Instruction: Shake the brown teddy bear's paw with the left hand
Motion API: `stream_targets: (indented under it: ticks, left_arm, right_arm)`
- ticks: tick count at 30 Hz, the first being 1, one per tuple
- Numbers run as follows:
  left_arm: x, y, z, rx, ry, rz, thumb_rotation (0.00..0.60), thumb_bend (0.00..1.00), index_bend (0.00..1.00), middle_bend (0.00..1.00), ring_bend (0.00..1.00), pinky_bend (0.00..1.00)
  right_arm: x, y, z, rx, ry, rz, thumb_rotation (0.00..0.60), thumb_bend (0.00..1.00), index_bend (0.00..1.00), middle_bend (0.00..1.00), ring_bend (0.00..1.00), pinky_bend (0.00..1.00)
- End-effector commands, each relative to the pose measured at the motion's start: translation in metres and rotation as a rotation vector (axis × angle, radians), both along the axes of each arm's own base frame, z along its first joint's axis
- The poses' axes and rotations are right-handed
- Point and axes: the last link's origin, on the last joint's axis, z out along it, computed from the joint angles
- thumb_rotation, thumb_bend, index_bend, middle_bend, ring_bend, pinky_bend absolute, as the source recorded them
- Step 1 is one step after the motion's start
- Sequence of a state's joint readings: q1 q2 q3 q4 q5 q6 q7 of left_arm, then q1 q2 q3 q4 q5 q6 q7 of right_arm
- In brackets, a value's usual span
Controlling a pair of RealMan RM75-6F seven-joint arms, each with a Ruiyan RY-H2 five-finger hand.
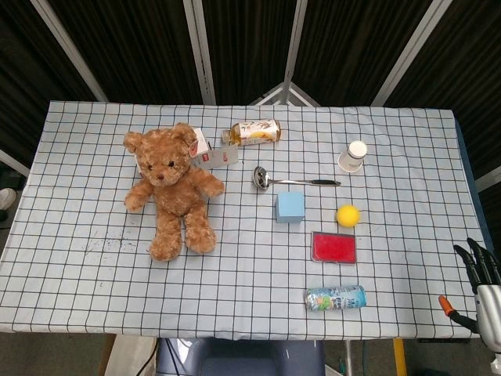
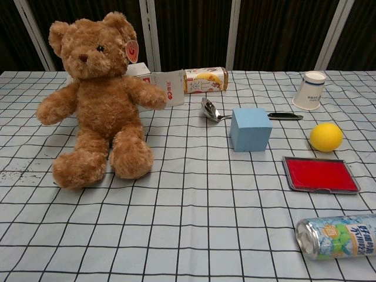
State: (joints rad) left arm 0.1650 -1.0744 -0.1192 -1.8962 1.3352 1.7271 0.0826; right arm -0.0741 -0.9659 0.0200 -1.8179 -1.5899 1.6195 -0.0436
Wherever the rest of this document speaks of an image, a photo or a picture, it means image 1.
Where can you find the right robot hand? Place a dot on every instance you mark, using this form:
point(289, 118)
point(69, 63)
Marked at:
point(489, 309)

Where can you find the brown teddy bear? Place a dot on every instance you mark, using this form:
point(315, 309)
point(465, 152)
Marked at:
point(176, 196)

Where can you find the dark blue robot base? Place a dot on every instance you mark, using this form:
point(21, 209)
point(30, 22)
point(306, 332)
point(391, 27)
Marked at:
point(242, 358)

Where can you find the yellow pole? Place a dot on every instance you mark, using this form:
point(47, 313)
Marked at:
point(400, 358)

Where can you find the light blue drink can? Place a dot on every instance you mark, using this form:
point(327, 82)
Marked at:
point(336, 298)

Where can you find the red ink pad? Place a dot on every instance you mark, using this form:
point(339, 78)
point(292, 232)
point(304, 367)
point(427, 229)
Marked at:
point(334, 247)

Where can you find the yellow ball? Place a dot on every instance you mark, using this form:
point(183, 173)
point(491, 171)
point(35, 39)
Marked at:
point(348, 215)

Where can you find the white paper cup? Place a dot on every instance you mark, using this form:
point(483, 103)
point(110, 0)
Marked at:
point(352, 158)

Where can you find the light blue foam cube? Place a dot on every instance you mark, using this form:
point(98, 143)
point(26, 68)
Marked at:
point(290, 207)

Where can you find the yellow tea bottle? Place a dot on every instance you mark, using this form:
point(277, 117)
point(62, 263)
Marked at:
point(258, 132)

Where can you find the white red carton box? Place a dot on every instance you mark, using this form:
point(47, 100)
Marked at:
point(219, 158)

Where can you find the blue checked tablecloth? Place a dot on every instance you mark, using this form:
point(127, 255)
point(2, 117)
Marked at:
point(98, 293)

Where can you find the white shoe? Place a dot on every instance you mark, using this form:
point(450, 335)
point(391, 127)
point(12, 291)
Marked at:
point(6, 197)

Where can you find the grey metal frame bar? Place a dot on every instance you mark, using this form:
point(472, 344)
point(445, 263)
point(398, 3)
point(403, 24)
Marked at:
point(294, 43)
point(199, 51)
point(66, 43)
point(411, 51)

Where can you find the grey triangular frame bracket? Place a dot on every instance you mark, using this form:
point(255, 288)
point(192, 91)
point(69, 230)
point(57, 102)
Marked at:
point(287, 94)

